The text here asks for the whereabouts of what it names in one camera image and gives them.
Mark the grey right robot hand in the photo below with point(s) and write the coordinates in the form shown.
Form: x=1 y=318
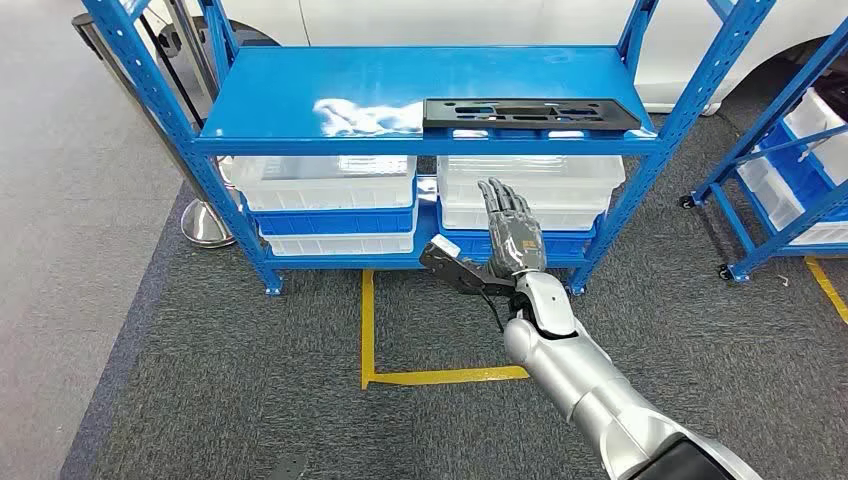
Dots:
x=517 y=242

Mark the black plastic plate frame part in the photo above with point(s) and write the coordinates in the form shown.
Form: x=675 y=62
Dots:
x=437 y=112

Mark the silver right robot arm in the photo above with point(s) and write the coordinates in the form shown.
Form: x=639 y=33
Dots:
x=583 y=378

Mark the blue shelf rack on casters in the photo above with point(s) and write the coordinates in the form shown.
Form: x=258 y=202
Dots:
x=748 y=245

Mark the blue metal shelf rack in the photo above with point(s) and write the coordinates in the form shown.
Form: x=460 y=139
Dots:
x=298 y=86

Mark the white car with red stripe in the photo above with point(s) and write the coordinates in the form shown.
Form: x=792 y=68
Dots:
x=464 y=20

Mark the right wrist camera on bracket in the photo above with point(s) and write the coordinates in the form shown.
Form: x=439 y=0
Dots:
x=447 y=255

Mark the chrome stanchion post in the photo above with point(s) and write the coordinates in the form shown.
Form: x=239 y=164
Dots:
x=205 y=228

